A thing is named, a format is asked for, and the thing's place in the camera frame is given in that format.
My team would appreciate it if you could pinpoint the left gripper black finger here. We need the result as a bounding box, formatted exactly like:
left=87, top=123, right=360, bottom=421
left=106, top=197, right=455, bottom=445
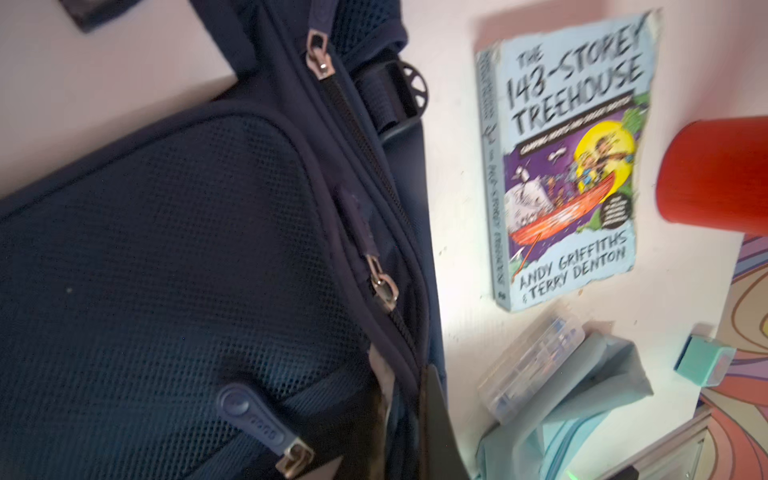
left=419, top=365, right=469, bottom=480

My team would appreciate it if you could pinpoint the navy blue backpack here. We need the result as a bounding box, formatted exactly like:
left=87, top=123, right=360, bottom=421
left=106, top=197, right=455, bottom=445
left=1, top=1, right=444, bottom=479

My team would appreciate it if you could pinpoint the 143-storey treehouse book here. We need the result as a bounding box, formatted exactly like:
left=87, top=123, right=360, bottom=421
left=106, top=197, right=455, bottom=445
left=476, top=9, right=663, bottom=312

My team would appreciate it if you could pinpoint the light blue pencil case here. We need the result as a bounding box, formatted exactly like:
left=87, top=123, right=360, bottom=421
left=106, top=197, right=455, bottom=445
left=476, top=332, right=653, bottom=479

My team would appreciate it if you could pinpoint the clear plastic pen box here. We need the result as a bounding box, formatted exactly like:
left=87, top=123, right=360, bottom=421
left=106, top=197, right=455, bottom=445
left=478, top=312, right=585, bottom=424

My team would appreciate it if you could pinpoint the mint green small clock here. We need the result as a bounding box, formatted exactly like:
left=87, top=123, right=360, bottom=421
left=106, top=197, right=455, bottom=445
left=675, top=335, right=737, bottom=388

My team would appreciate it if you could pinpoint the red pen cup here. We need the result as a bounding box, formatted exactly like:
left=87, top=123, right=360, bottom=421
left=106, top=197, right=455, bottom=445
left=655, top=116, right=767, bottom=236

